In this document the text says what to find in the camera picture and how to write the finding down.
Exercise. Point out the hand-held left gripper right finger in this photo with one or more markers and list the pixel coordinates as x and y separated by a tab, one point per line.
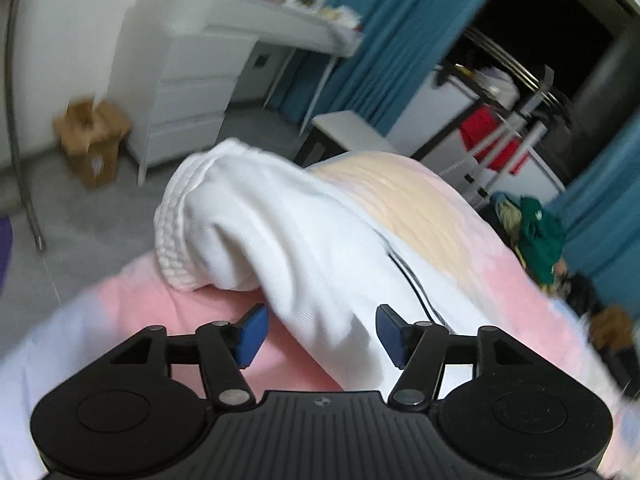
392	335

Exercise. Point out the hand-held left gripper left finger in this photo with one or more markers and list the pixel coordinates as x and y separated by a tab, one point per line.
252	334

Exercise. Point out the white pants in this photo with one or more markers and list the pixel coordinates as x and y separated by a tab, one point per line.
280	240

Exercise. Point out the yellowish clothes pile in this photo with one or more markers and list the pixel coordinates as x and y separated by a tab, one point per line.
507	217

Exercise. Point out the black clothes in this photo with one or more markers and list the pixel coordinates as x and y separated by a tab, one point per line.
607	360

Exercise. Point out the green garment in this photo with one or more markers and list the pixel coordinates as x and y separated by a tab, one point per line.
542	240

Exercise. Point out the white bench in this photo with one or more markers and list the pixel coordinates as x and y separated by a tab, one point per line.
350	132

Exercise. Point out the brown paper bag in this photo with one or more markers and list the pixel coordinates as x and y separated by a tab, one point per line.
612	327

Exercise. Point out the red cloth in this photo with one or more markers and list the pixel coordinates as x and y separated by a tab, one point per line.
485	132

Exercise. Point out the open cardboard box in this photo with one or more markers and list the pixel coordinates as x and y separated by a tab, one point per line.
95	145

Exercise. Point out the purple item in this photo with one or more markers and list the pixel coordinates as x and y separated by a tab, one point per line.
4	250

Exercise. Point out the white vanity desk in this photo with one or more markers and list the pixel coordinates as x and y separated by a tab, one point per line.
200	60

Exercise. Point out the dark window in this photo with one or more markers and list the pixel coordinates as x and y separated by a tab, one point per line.
555	20

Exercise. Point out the metal drying rail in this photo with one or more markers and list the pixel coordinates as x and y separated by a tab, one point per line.
505	60

